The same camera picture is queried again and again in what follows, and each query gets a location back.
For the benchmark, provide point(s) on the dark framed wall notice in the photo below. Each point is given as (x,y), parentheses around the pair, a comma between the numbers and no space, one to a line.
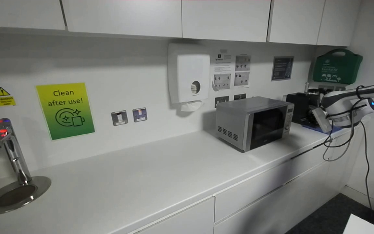
(282,67)

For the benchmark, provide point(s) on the white lower cabinets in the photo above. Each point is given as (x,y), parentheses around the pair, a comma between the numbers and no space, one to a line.
(256,195)

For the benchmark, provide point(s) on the grey robot mounting table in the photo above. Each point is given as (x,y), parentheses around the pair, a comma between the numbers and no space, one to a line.
(364,225)

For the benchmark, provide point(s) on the green first aid kit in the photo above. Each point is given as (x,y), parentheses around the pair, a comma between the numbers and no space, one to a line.
(337,66)

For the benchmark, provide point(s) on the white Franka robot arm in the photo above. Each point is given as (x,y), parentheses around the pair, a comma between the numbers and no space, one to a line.
(347,98)

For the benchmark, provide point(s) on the white paper towel dispenser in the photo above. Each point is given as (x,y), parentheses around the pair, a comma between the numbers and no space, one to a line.
(192,72)

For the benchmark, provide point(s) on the green yellow cleaning poster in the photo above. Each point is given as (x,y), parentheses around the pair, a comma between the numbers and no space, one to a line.
(66,110)

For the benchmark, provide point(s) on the silver microwave oven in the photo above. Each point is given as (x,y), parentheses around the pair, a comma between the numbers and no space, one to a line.
(240,124)

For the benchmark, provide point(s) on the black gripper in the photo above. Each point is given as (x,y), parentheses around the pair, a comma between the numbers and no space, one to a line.
(304,108)

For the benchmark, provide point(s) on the black double wall socket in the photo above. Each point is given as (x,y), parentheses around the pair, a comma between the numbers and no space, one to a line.
(241,96)
(221,100)

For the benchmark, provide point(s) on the white coffee capsule poster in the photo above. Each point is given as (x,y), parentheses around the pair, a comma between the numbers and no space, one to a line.
(230,69)

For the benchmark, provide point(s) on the yellow warning sticker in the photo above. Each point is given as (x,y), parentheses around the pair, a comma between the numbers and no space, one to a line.
(6,97)

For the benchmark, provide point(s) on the chrome water tap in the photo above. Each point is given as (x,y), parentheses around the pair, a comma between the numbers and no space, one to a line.
(12,147)

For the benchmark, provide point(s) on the white upper wall cabinets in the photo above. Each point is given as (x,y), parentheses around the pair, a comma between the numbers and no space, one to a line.
(153,17)

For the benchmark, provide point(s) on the round metal drip tray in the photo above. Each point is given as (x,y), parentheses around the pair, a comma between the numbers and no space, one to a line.
(16,196)

